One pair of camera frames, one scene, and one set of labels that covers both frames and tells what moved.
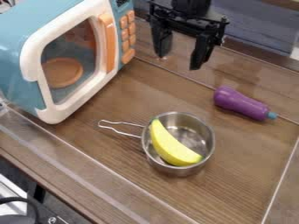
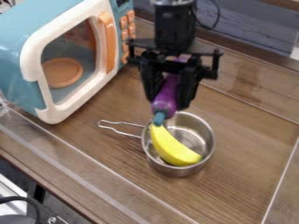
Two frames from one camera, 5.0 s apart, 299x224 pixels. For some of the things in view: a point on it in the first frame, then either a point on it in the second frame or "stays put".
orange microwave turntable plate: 63,72 stays put
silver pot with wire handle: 190,128 stays put
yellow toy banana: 174,152 stays put
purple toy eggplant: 237,102 → 165,103
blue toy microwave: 63,48 stays put
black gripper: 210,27 → 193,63
